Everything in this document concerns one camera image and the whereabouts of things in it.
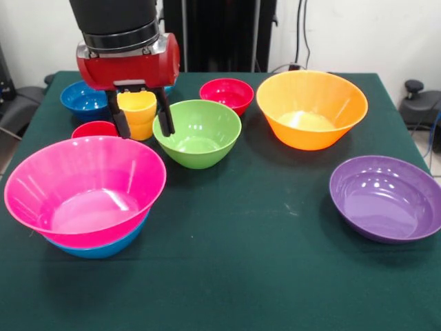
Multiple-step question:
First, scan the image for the red cup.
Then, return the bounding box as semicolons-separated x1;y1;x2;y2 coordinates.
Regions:
71;120;120;139

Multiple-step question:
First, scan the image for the purple bowl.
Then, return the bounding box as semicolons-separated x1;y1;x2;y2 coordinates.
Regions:
329;154;441;245

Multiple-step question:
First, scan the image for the large light blue bowl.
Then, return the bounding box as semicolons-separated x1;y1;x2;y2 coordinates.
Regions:
44;210;151;260

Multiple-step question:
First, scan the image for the small dark blue bowl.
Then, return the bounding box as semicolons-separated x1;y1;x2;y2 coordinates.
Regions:
60;81;112;121

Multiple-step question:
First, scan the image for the green bowl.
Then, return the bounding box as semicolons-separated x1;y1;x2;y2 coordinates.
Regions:
152;99;243;170

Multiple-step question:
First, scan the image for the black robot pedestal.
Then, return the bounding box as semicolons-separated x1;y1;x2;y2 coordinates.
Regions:
156;0;289;73

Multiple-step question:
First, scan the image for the black knobbed device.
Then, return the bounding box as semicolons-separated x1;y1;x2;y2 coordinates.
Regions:
398;79;441;154

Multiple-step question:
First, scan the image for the large pink bowl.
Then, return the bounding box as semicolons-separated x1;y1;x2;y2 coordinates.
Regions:
3;135;167;249

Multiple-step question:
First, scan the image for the large orange bowl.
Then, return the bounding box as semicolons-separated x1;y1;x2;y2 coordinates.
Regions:
256;70;369;152

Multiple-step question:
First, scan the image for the dark green tablecloth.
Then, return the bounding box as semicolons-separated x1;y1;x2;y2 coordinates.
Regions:
0;70;441;331

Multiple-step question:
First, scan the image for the black chair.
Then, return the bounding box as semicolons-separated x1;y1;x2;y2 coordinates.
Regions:
0;43;48;141

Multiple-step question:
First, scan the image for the yellow cup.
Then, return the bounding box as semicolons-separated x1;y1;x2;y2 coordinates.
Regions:
116;91;158;141

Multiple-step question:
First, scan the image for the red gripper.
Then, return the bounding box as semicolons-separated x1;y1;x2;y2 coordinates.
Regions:
76;32;181;140

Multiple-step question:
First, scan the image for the small red bowl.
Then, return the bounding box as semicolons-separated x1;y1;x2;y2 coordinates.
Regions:
198;78;255;117

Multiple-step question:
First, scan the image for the black wall cable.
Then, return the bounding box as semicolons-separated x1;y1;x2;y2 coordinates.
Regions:
268;0;313;73

